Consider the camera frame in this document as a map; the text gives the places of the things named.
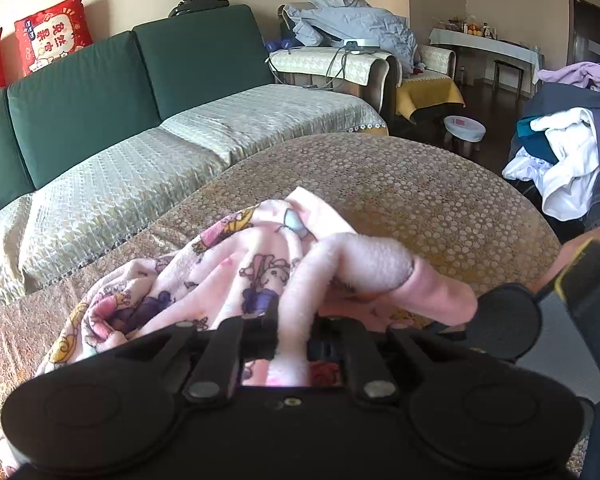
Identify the lilac garment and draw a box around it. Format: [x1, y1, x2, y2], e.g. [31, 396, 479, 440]
[536, 62, 600, 92]

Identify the round white stool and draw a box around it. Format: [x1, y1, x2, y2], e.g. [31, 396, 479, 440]
[443, 115, 486, 158]

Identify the right red cushion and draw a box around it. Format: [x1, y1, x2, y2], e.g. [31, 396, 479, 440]
[15, 0, 93, 76]

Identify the person right hand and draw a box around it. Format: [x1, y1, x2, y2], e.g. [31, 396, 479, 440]
[530, 227, 600, 294]

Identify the white side table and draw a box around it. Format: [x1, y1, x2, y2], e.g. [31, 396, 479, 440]
[429, 28, 544, 93]

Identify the black object on sofa back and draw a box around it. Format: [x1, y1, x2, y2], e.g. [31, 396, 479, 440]
[169, 0, 230, 18]

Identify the pink cartoon fleece garment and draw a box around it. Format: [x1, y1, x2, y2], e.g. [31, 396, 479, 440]
[38, 188, 478, 387]

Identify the white garment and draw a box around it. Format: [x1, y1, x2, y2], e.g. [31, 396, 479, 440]
[502, 107, 600, 221]

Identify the grey quilted jacket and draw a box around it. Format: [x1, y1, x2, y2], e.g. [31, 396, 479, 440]
[283, 0, 417, 76]

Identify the navy striped garment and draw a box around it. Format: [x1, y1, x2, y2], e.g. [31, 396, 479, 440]
[502, 84, 600, 243]

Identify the armchair with yellow cover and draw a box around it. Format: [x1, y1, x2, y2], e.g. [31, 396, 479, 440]
[268, 6, 464, 122]

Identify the green sofa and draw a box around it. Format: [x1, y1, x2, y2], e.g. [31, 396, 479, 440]
[0, 4, 387, 307]

